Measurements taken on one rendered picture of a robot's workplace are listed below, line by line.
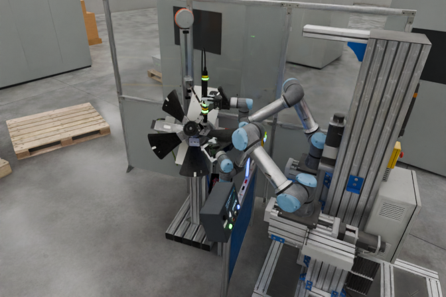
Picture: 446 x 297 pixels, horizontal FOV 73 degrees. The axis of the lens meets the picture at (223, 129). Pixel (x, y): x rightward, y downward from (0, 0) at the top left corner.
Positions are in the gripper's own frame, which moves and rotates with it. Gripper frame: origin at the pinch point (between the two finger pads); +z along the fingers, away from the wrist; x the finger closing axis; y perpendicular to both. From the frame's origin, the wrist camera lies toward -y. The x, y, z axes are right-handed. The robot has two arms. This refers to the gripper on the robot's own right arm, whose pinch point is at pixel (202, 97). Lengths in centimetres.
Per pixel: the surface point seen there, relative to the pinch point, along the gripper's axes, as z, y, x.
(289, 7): -56, -55, 61
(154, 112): 70, 60, 84
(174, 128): 25.9, 35.8, 12.1
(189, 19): 24, -41, 63
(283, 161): -71, 88, 59
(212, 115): -2.2, 28.2, 28.7
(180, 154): 20, 57, 8
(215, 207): -23, 22, -84
